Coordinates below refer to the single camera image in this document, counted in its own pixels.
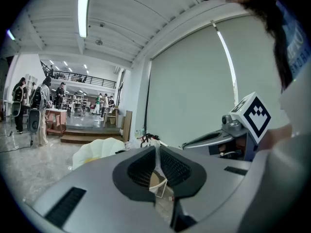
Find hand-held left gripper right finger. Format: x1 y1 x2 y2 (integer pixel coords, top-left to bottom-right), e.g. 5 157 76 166
159 145 207 199

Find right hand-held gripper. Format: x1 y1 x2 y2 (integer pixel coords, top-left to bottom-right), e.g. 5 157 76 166
182 91 272 162

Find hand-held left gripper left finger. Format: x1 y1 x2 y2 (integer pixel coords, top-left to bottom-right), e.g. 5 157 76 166
112 145 156 203

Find person's right forearm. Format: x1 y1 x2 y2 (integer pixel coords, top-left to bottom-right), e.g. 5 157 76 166
266 124 294 152

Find round wooden table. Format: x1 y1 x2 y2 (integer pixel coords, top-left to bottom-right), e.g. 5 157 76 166
150 169 168 189

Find white petal chair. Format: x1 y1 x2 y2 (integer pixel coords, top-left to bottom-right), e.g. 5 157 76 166
72 137 126 171

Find wooden platform steps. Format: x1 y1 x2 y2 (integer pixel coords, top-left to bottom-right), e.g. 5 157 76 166
60 127 125 145

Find leaning wooden boards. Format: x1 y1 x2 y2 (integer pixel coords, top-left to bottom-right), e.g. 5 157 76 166
122 110 133 143

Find light wooden table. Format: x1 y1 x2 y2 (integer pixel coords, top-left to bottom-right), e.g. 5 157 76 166
103 107 120 128

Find black vertical pipe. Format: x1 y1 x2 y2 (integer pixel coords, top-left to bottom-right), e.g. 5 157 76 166
144 70 151 132

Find white-topped wooden table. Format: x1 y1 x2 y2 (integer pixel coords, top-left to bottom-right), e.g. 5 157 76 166
45 108 68 136

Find black mezzanine railing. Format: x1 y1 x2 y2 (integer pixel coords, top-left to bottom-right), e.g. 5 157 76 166
51 70 117 89

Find grey oval floor fan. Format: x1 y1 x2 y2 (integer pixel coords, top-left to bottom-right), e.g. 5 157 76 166
27 108 42 147
10 101 22 127

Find black red tangled straps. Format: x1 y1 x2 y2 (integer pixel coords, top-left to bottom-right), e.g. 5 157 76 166
137 133 161 147

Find blue printed strap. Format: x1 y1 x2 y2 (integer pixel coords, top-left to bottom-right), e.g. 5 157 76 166
276 0 311 80

